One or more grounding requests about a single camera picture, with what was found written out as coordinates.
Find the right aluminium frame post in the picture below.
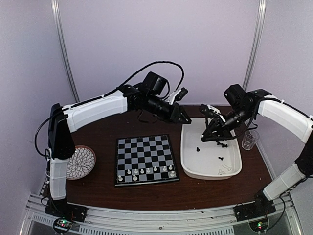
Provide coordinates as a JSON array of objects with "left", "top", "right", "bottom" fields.
[{"left": 243, "top": 0, "right": 267, "bottom": 91}]

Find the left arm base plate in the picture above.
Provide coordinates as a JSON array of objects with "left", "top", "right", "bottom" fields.
[{"left": 45, "top": 199, "right": 88, "bottom": 222}]

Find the white plastic tub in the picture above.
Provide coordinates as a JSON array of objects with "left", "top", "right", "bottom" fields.
[{"left": 180, "top": 117, "right": 243, "bottom": 180}]

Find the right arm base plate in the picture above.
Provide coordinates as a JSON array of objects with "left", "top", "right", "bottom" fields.
[{"left": 233, "top": 203, "right": 276, "bottom": 222}]

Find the right circuit board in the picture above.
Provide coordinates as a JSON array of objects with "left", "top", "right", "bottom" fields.
[{"left": 249, "top": 218, "right": 269, "bottom": 233}]

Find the black white chessboard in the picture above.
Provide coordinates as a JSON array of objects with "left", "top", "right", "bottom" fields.
[{"left": 114, "top": 134, "right": 180, "bottom": 187}]

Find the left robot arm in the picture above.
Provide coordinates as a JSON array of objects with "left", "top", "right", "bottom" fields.
[{"left": 48, "top": 71, "right": 191, "bottom": 217}]

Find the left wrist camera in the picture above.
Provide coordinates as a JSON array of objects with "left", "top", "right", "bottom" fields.
[{"left": 166, "top": 88, "right": 188, "bottom": 105}]

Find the aluminium front rail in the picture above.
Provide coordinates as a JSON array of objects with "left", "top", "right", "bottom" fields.
[{"left": 19, "top": 192, "right": 300, "bottom": 235}]

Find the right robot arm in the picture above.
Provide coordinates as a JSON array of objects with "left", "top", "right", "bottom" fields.
[{"left": 200, "top": 84, "right": 313, "bottom": 216}]

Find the left aluminium frame post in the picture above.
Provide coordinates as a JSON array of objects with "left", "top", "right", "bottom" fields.
[{"left": 51, "top": 0, "right": 80, "bottom": 102}]

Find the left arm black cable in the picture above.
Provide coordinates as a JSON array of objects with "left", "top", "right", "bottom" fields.
[{"left": 35, "top": 61, "right": 184, "bottom": 160}]

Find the circuit board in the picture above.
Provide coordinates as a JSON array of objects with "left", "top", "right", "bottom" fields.
[
  {"left": 53, "top": 218, "right": 73, "bottom": 233},
  {"left": 249, "top": 218, "right": 269, "bottom": 233}
]

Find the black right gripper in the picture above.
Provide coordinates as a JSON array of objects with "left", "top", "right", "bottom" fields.
[{"left": 202, "top": 105, "right": 254, "bottom": 141}]

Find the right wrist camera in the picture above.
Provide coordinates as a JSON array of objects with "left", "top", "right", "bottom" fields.
[{"left": 200, "top": 104, "right": 225, "bottom": 122}]

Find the aluminium frame post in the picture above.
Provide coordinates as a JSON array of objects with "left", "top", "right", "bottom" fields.
[
  {"left": 51, "top": 0, "right": 80, "bottom": 102},
  {"left": 243, "top": 0, "right": 267, "bottom": 91}
]

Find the cluster of white chess pieces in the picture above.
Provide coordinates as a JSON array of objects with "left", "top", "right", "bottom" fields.
[{"left": 218, "top": 164, "right": 233, "bottom": 175}]

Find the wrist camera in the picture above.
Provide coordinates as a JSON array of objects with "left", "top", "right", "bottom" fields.
[
  {"left": 200, "top": 104, "right": 225, "bottom": 122},
  {"left": 166, "top": 88, "right": 188, "bottom": 105}
]

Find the left circuit board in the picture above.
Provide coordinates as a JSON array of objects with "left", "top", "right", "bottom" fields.
[{"left": 53, "top": 218, "right": 73, "bottom": 233}]

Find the patterned ceramic plate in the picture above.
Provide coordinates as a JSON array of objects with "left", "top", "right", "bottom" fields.
[{"left": 67, "top": 145, "right": 96, "bottom": 180}]

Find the clear plastic cup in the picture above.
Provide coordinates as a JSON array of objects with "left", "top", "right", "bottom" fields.
[{"left": 241, "top": 130, "right": 259, "bottom": 151}]

